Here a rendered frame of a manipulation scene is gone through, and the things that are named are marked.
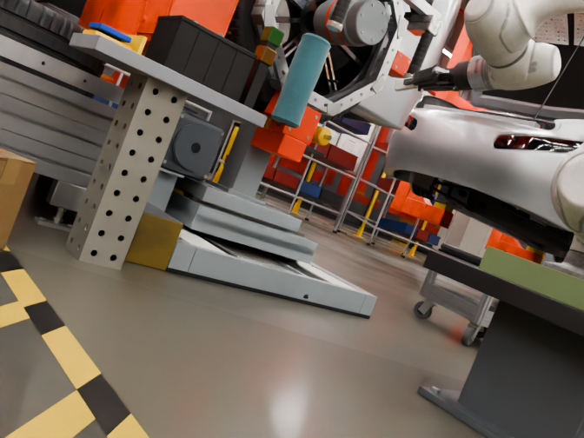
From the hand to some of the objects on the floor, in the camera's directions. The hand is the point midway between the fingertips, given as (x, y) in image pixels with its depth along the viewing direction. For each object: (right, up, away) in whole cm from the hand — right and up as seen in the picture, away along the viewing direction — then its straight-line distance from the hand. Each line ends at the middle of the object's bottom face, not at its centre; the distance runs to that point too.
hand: (406, 83), depth 168 cm
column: (-77, -47, -32) cm, 96 cm away
